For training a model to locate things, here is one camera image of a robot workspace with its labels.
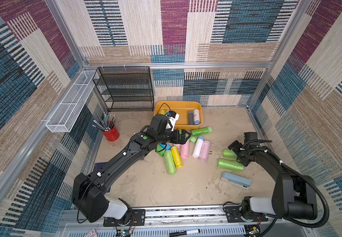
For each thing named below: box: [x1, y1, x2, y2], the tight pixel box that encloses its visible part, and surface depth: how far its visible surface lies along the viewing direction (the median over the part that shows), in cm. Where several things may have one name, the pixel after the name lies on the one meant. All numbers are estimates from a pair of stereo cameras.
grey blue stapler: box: [220, 171, 252, 190], surface depth 83 cm
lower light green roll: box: [164, 149, 176, 175], surface depth 91 cm
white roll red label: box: [193, 108, 201, 125], surface depth 113 cm
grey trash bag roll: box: [187, 110, 195, 125], surface depth 114 cm
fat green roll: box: [216, 158, 245, 172], surface depth 89 cm
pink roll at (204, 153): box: [198, 139, 212, 162], surface depth 96 cm
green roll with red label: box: [190, 126, 213, 136], surface depth 104 cm
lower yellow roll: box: [170, 145, 184, 169], surface depth 93 cm
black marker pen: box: [169, 229, 201, 237], surface depth 71 cm
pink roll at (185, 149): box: [180, 139, 190, 159], surface depth 96 cm
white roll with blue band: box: [192, 135, 205, 158], surface depth 98 cm
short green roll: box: [189, 135, 198, 144], surface depth 101 cm
